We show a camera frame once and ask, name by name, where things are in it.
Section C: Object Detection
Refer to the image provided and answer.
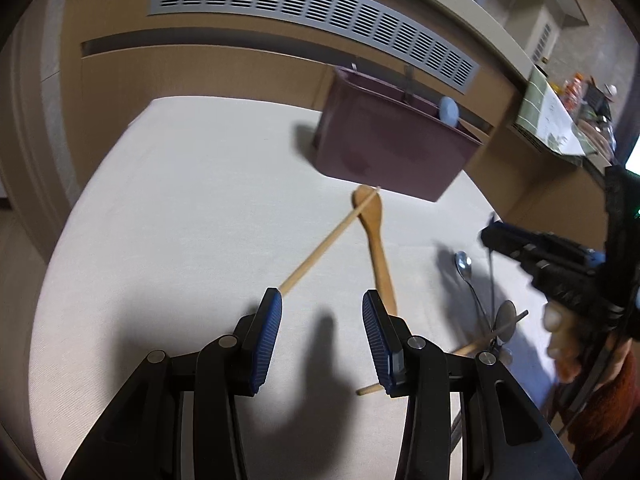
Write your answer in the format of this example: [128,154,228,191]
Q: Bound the black handled utensil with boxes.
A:
[486,211,497,328]

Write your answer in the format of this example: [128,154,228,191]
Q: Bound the light blue spoon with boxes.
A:
[438,96,460,128]

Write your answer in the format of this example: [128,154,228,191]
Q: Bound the countertop clutter items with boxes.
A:
[551,73,618,162]

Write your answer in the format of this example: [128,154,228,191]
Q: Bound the wooden cabinet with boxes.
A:
[1,0,606,258]

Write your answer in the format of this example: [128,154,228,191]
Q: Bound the grey ventilation grille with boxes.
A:
[150,0,480,93]

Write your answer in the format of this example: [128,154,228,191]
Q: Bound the maroon utensil holder box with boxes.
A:
[314,67,482,203]

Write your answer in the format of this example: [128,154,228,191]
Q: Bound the right hand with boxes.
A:
[542,301,629,389]

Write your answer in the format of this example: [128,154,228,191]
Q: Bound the green patterned cloth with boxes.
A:
[514,66,596,157]

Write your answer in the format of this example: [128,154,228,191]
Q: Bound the silver metal spoon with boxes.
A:
[452,250,495,330]

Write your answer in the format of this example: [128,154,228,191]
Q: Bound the grey round spoon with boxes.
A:
[492,300,518,366]

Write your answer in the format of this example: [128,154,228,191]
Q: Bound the wooden chopstick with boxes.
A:
[279,188,380,296]
[356,310,529,396]

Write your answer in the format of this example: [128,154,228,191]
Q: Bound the white tablecloth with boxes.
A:
[28,96,554,479]

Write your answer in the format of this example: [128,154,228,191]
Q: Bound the wooden spoon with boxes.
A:
[359,193,398,315]

